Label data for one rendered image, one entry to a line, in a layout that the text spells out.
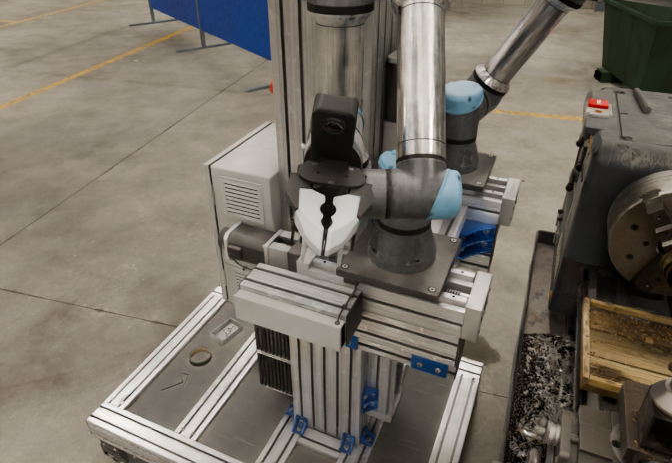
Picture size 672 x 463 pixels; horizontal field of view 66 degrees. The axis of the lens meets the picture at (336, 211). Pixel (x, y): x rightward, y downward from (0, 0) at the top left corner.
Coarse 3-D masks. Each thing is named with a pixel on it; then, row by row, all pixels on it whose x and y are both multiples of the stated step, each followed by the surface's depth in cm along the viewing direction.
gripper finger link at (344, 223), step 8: (336, 200) 52; (344, 200) 52; (352, 200) 52; (336, 208) 51; (344, 208) 51; (352, 208) 51; (336, 216) 49; (344, 216) 50; (352, 216) 50; (336, 224) 48; (344, 224) 48; (352, 224) 49; (328, 232) 47; (336, 232) 47; (344, 232) 48; (352, 232) 49; (328, 240) 47; (336, 240) 47; (344, 240) 48; (328, 248) 46; (336, 248) 47
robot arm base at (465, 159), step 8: (448, 144) 146; (456, 144) 145; (464, 144) 146; (472, 144) 147; (448, 152) 147; (456, 152) 146; (464, 152) 146; (472, 152) 148; (448, 160) 147; (456, 160) 147; (464, 160) 148; (472, 160) 148; (448, 168) 148; (456, 168) 147; (464, 168) 148; (472, 168) 149
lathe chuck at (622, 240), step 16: (640, 192) 134; (624, 208) 135; (640, 208) 131; (608, 224) 143; (624, 224) 135; (640, 224) 133; (608, 240) 139; (624, 240) 137; (640, 240) 135; (656, 240) 134; (624, 256) 139; (640, 256) 137; (624, 272) 141; (656, 288) 140
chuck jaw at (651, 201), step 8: (656, 192) 131; (648, 200) 130; (656, 200) 129; (648, 208) 129; (656, 208) 127; (664, 208) 126; (648, 216) 128; (656, 216) 127; (664, 216) 126; (656, 224) 128; (664, 224) 127; (656, 232) 127; (664, 232) 126; (664, 240) 127; (664, 248) 126
